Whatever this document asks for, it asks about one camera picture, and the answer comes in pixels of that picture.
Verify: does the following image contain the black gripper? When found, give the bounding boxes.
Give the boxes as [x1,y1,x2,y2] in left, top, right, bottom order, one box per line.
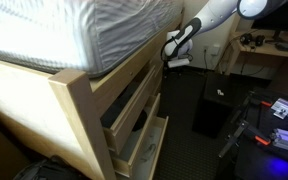
[163,61,185,79]

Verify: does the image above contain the black box with white logo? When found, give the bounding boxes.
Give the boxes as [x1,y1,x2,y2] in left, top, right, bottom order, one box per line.
[191,71,242,140]

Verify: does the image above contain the wooden drawer with dark clothes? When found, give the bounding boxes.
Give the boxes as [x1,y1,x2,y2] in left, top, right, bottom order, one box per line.
[100,64,157,156]

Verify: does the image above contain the wooden drawer with small items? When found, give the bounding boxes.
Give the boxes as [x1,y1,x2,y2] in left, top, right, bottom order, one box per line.
[115,115,170,180]

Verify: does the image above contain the black headphones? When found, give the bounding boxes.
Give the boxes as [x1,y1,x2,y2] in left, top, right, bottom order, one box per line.
[239,32,266,47]

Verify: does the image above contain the small grey items in drawer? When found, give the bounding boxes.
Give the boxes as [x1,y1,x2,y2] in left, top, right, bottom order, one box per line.
[139,143,158,163]

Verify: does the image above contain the light wooden desk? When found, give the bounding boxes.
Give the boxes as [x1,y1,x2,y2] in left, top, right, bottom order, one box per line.
[223,19,288,77]

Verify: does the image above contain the mattress with grey striped sheet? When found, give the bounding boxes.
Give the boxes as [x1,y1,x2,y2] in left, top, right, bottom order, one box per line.
[0,0,185,79]

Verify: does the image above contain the black computer monitor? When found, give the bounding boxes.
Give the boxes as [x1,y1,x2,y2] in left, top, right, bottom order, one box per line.
[251,3,288,42]

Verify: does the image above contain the black backpack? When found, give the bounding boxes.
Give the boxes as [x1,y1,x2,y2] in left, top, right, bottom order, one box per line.
[12,155,87,180]

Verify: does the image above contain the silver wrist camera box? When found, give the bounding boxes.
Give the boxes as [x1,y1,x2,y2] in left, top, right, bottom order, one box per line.
[167,57,191,69]

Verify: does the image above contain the black power cable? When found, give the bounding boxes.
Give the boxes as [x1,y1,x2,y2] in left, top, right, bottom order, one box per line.
[202,48,209,72]

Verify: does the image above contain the white wall outlet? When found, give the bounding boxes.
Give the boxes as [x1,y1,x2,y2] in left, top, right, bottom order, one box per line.
[202,43,222,57]

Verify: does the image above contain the black desk cable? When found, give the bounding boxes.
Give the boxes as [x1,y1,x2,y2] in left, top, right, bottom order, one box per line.
[216,33,252,74]

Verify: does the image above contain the black clamp with orange handle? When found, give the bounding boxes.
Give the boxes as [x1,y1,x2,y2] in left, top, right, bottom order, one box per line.
[229,93,274,125]
[217,119,272,159]

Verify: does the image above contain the light wooden bed frame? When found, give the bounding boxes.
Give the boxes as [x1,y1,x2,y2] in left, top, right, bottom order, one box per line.
[0,7,186,180]

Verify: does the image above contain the aluminium bracket piece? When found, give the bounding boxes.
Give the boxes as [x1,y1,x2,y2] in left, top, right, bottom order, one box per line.
[270,97,288,120]

